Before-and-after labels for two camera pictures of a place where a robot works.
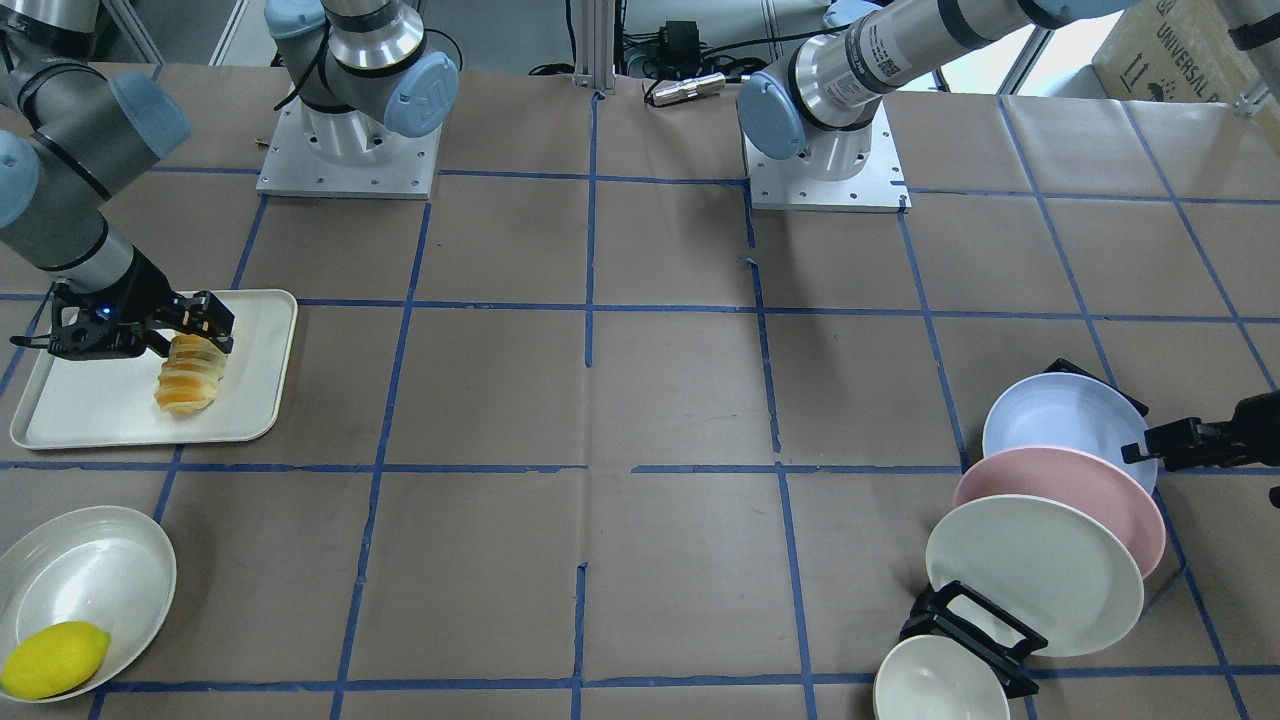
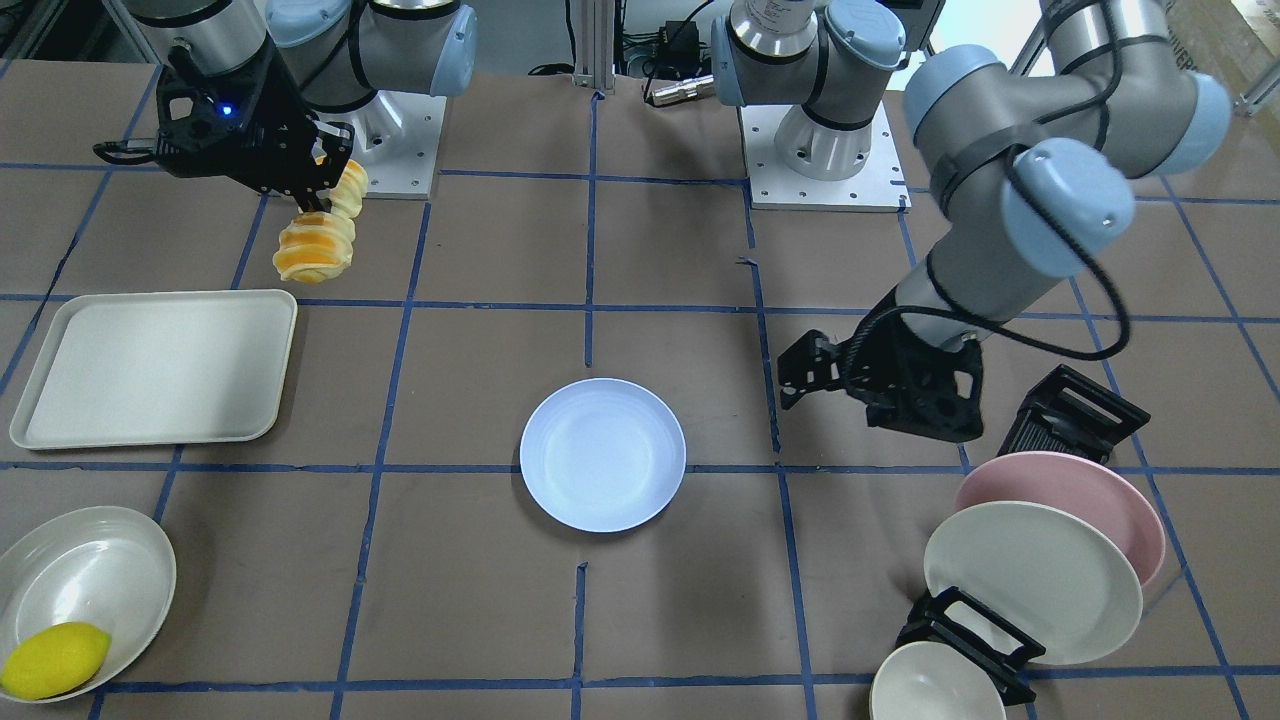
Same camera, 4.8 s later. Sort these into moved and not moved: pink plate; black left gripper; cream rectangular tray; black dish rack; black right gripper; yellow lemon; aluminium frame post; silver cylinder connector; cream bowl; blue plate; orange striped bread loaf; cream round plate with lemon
Moved: orange striped bread loaf; blue plate; black left gripper; black right gripper
Not moved: cream round plate with lemon; silver cylinder connector; aluminium frame post; cream bowl; black dish rack; yellow lemon; pink plate; cream rectangular tray
